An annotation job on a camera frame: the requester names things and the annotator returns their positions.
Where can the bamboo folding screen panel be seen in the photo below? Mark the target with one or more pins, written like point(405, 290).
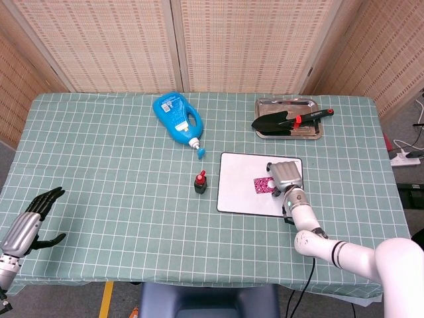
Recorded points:
point(99, 43)
point(381, 49)
point(20, 83)
point(248, 43)

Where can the white mat with black edge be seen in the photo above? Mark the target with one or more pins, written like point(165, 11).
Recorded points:
point(238, 185)

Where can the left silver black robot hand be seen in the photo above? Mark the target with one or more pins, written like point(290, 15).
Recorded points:
point(20, 232)

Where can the green checked tablecloth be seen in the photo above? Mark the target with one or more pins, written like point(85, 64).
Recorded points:
point(116, 198)

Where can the blue bottle cap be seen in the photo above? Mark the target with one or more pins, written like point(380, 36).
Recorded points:
point(201, 153)

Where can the blue detergent bottle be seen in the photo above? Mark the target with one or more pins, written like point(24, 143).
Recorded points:
point(174, 116)

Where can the black floor box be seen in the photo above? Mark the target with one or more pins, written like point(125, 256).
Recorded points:
point(412, 195)

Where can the black ink bottle red cap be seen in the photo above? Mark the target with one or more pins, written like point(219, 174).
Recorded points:
point(200, 185)

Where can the steel rectangular tray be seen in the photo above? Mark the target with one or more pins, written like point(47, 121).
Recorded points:
point(281, 104)

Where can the black garden trowel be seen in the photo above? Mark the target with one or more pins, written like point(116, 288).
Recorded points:
point(271, 121)

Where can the white power strip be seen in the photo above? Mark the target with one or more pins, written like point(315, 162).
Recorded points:
point(404, 160)

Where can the pink patterned small packet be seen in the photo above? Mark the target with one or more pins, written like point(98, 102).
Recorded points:
point(261, 186)

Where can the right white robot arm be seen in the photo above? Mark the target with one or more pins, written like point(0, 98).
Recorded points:
point(351, 251)

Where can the dark blue chair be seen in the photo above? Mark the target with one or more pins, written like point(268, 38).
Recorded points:
point(205, 298)

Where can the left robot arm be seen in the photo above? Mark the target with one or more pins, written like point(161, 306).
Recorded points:
point(7, 271)

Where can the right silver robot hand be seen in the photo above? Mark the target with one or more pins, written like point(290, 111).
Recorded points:
point(286, 174)

